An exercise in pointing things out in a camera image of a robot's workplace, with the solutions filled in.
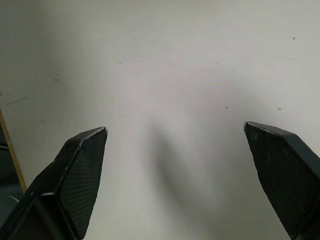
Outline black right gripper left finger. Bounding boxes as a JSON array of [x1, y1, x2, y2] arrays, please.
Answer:
[[0, 126, 109, 240]]

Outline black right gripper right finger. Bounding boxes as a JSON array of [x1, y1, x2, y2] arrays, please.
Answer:
[[242, 121, 320, 240]]

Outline wooden table edge trim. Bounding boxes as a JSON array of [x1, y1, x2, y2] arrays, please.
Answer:
[[0, 107, 28, 192]]

